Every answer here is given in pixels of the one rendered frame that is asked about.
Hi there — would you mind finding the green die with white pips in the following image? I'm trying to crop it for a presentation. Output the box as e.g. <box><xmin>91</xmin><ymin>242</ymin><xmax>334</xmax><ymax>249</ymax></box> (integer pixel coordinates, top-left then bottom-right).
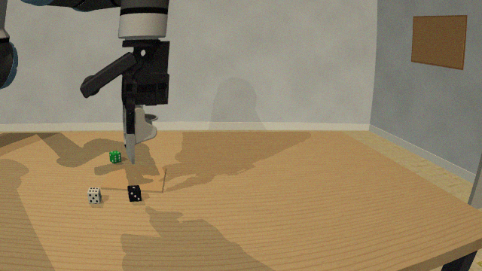
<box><xmin>109</xmin><ymin>151</ymin><xmax>121</xmax><ymax>163</ymax></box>

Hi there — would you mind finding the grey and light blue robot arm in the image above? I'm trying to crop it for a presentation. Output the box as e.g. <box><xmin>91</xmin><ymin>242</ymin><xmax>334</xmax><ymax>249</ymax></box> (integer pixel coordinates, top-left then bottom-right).
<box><xmin>0</xmin><ymin>0</ymin><xmax>169</xmax><ymax>98</ymax></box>

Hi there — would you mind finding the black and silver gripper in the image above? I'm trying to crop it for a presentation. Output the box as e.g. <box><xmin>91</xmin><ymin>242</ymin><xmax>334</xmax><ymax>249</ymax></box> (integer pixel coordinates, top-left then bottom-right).
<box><xmin>121</xmin><ymin>39</ymin><xmax>170</xmax><ymax>164</ymax></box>

